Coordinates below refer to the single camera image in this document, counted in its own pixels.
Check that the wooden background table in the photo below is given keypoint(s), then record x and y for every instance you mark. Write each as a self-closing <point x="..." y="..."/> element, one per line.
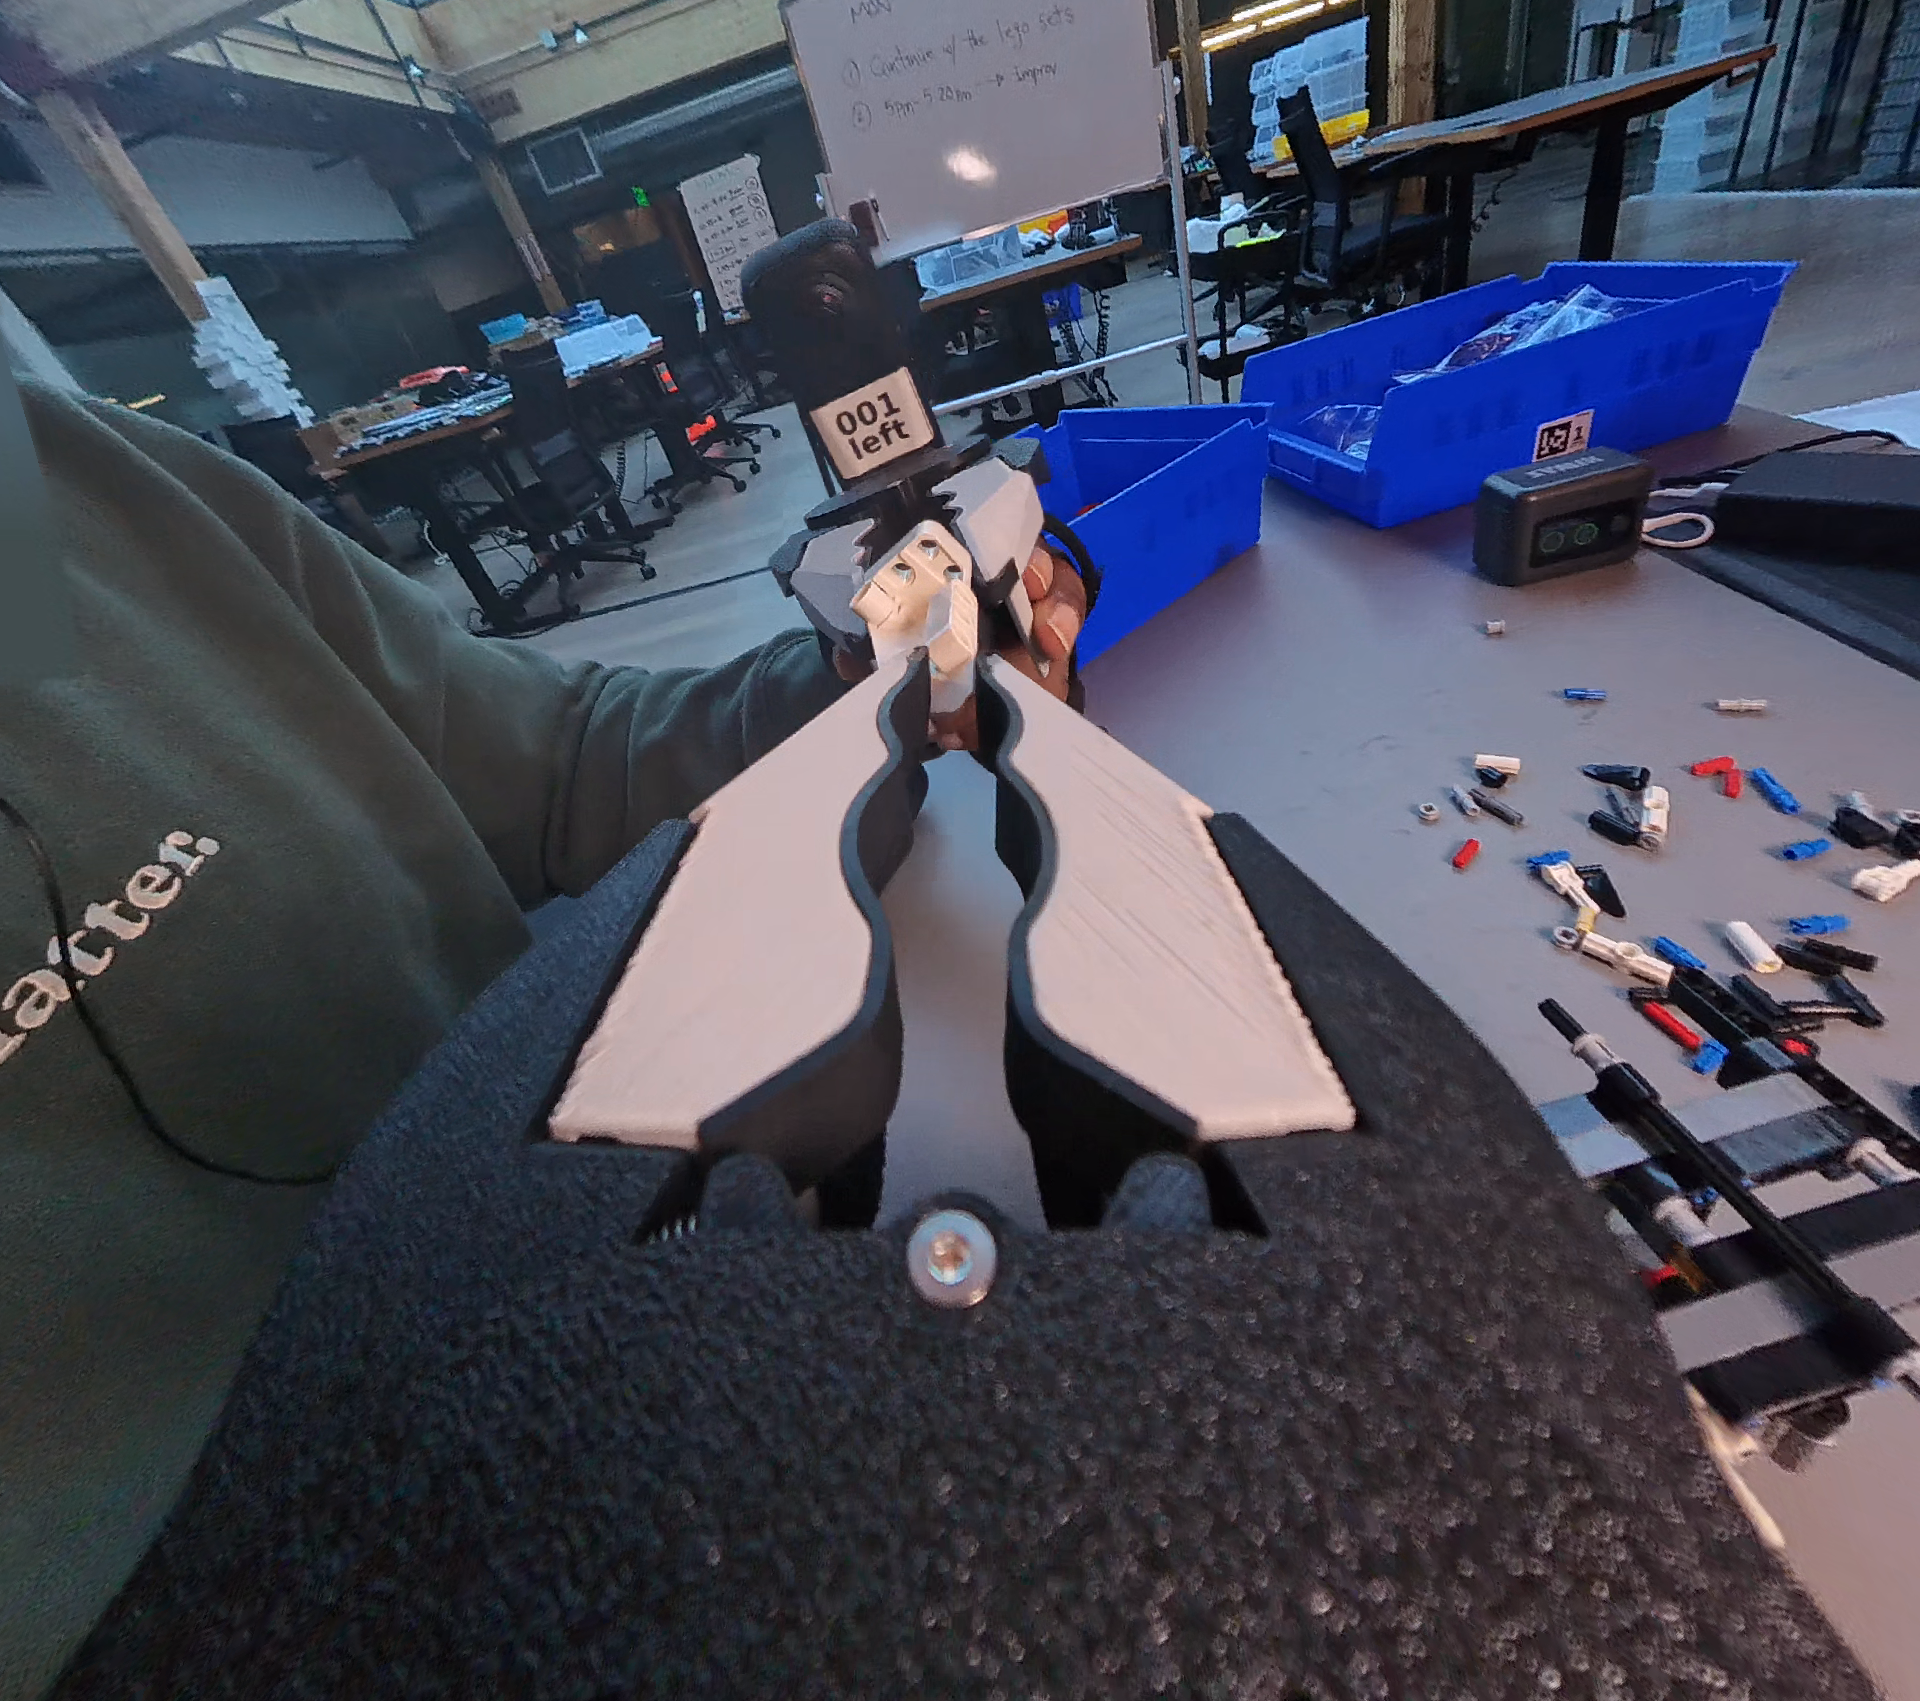
<point x="1574" y="97"/>

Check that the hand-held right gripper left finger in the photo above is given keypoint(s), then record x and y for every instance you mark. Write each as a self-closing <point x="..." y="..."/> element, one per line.
<point x="735" y="968"/>

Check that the clear plastic bag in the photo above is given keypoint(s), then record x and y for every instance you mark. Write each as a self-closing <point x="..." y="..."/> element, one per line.
<point x="1544" y="330"/>
<point x="1351" y="427"/>

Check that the white toy panel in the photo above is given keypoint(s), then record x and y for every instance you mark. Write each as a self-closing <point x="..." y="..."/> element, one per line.
<point x="909" y="599"/>

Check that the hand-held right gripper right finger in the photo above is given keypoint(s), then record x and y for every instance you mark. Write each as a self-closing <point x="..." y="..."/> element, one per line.
<point x="1171" y="968"/>

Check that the cluttered background table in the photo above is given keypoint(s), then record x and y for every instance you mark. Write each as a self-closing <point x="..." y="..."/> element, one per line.
<point x="434" y="427"/>

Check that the black power adapter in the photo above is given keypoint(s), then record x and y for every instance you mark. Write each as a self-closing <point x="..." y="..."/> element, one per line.
<point x="1815" y="501"/>

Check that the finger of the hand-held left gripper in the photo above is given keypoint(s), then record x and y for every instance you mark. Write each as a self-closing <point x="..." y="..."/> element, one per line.
<point x="1004" y="532"/>
<point x="833" y="599"/>

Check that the black office chair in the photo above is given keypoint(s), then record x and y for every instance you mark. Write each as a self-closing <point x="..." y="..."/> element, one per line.
<point x="1320" y="187"/>

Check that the pile of small toy parts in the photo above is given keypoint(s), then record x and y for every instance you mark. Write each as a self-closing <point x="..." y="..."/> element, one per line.
<point x="1653" y="814"/>

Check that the grey desk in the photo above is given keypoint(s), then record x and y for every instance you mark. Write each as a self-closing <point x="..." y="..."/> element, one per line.
<point x="1351" y="712"/>

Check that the toy truck chassis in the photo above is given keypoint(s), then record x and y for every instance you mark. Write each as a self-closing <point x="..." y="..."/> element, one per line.
<point x="1771" y="1148"/>

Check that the person's left hand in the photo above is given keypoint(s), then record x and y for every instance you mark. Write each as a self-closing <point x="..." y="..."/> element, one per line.
<point x="1042" y="613"/>

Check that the whiteboard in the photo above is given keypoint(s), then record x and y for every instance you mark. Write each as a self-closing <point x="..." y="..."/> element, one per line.
<point x="974" y="51"/>

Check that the person's torso green sweatshirt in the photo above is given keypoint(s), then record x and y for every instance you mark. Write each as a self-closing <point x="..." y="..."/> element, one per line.
<point x="225" y="832"/>

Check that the black box device green display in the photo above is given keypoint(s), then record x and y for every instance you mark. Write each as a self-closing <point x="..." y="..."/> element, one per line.
<point x="1560" y="524"/>

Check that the blue plastic bin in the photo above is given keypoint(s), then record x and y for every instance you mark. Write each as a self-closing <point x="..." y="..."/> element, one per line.
<point x="1155" y="501"/>
<point x="1500" y="411"/>

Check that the sign stand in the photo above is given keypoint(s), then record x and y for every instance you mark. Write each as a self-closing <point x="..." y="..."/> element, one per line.
<point x="729" y="216"/>

